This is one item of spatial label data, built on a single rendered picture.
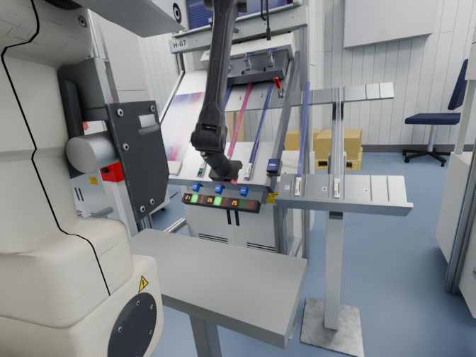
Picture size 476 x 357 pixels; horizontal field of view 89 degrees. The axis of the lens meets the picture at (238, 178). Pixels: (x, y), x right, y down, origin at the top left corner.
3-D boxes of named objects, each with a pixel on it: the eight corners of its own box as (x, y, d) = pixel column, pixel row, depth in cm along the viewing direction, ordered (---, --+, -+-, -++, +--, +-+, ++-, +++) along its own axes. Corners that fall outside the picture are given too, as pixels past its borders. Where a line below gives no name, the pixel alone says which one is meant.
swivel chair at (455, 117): (457, 154, 328) (477, 59, 291) (472, 168, 276) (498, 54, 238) (397, 153, 362) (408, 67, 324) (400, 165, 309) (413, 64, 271)
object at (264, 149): (268, 187, 91) (265, 183, 89) (141, 177, 120) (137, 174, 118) (277, 145, 99) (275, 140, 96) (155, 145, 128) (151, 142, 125)
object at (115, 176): (138, 276, 157) (105, 160, 132) (113, 268, 167) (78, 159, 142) (163, 254, 177) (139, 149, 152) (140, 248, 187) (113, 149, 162)
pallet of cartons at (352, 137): (362, 155, 369) (363, 127, 356) (362, 171, 304) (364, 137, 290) (287, 154, 418) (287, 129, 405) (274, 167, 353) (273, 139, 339)
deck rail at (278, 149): (274, 193, 92) (270, 186, 87) (269, 193, 93) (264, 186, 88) (301, 61, 119) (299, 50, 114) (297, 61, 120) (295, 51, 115)
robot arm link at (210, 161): (195, 157, 67) (213, 155, 65) (201, 137, 70) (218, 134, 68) (207, 169, 73) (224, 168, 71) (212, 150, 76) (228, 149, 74)
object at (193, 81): (285, 114, 107) (283, 105, 103) (170, 121, 136) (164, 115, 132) (297, 61, 120) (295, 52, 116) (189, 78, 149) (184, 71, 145)
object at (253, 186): (268, 193, 93) (263, 185, 87) (144, 182, 122) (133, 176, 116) (269, 190, 93) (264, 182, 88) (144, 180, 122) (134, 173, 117)
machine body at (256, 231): (295, 285, 137) (292, 182, 117) (193, 260, 167) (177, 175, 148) (314, 227, 191) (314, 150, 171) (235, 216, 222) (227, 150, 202)
